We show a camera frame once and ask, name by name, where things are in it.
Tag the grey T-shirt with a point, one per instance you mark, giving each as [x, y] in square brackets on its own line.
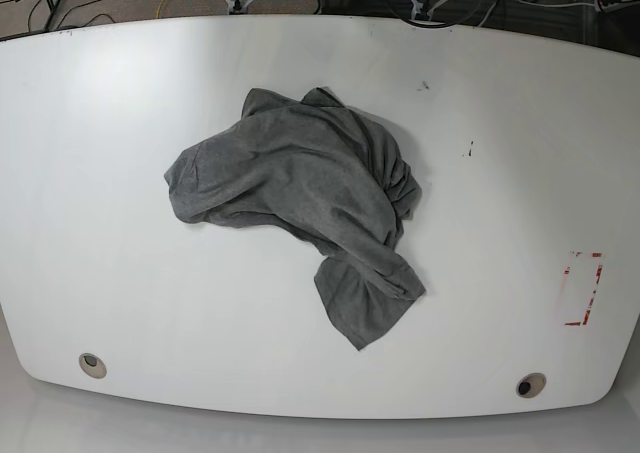
[328, 176]

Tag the red tape rectangle marking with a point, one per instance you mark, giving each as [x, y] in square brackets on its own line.
[579, 286]

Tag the white power strip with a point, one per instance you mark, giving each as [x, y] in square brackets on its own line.
[609, 6]

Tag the right table cable grommet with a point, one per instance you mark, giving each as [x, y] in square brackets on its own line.
[531, 385]

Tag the table cable grommet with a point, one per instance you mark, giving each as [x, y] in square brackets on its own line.
[92, 366]
[531, 385]

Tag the left table cable grommet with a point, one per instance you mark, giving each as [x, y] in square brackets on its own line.
[92, 366]

